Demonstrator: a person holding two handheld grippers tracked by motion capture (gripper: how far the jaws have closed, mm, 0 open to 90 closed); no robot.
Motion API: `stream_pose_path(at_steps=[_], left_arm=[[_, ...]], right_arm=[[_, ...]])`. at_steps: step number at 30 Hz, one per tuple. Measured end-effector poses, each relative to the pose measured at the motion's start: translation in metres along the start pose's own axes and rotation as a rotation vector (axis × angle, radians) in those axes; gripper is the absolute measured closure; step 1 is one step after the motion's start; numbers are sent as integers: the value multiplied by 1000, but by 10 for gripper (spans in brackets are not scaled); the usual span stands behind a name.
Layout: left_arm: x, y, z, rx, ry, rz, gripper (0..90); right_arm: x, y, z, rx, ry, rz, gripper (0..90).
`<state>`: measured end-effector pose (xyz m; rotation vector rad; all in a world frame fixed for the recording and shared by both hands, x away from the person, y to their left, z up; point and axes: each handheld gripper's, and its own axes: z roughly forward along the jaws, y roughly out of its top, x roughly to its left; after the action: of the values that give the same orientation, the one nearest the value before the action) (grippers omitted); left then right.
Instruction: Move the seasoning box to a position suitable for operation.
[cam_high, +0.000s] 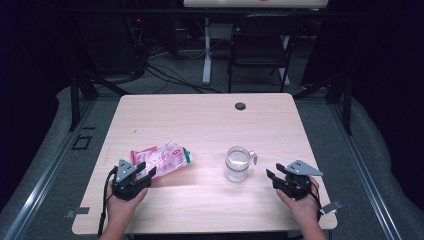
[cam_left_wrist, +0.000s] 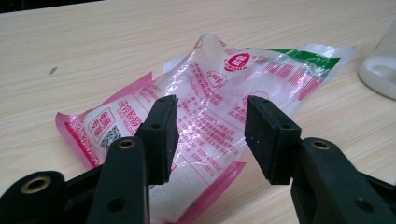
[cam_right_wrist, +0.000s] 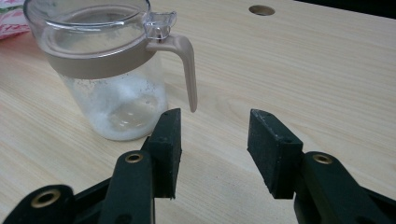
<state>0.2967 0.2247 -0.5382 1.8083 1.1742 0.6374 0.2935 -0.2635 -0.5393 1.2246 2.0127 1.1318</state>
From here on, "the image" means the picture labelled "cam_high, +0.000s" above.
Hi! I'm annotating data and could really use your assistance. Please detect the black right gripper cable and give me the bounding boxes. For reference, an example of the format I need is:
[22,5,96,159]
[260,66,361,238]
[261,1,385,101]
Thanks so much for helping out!
[309,181,324,222]

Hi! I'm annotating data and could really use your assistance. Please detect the grey tape piece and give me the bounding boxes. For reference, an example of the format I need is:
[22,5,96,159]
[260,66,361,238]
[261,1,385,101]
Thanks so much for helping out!
[64,206,91,219]
[320,200,343,215]

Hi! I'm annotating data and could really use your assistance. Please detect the clear glass jar with lid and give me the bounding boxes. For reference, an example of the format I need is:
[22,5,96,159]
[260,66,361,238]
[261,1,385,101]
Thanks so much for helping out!
[224,145,258,183]

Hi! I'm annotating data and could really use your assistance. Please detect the white desk leg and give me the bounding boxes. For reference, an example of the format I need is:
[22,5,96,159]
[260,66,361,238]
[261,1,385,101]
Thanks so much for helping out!
[201,17,214,86]

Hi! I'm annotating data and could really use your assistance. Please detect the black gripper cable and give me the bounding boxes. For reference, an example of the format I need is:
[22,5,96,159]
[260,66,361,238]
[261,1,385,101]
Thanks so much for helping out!
[97,165,118,238]
[309,181,324,222]

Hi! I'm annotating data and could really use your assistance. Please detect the black metal stand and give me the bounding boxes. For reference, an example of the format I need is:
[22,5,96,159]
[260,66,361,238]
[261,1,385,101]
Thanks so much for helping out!
[293,71,354,136]
[68,71,132,133]

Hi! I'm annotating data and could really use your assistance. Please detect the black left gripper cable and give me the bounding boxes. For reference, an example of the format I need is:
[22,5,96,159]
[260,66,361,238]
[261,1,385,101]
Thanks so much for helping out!
[97,165,118,238]

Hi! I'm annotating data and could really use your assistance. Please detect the aluminium floor rail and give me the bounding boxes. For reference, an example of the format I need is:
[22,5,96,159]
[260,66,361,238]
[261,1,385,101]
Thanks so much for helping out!
[2,99,98,240]
[328,99,403,240]

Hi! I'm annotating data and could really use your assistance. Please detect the black folding chair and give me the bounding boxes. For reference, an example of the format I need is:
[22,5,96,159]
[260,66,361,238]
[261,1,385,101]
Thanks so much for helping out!
[227,13,303,94]

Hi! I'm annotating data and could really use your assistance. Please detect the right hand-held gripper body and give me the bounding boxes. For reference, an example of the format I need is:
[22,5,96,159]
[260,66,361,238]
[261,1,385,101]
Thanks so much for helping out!
[273,159,324,201]

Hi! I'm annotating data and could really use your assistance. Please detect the pink printed plastic bag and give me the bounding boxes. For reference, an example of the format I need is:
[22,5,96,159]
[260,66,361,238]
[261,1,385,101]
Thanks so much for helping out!
[130,141,193,180]

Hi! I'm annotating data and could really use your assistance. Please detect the black tape square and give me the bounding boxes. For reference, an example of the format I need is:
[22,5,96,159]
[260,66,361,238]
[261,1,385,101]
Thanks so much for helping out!
[71,134,93,151]

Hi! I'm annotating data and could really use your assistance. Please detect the black floor cables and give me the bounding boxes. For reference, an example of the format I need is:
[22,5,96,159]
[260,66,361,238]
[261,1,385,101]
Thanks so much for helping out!
[144,63,223,95]

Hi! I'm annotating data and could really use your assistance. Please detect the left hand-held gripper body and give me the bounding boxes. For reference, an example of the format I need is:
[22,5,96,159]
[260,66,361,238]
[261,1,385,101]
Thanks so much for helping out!
[111,159,151,201]

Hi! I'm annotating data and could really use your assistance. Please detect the grey box under desk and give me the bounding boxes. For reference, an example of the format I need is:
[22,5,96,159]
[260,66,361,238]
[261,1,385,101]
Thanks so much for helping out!
[209,22,235,42]

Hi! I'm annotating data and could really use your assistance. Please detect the person's left hand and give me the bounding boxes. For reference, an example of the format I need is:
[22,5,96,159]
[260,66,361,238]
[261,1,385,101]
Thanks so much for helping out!
[105,181,149,221]

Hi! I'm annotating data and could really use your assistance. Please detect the person's right hand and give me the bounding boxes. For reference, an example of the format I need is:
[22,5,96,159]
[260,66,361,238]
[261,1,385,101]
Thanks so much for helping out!
[275,176,321,228]

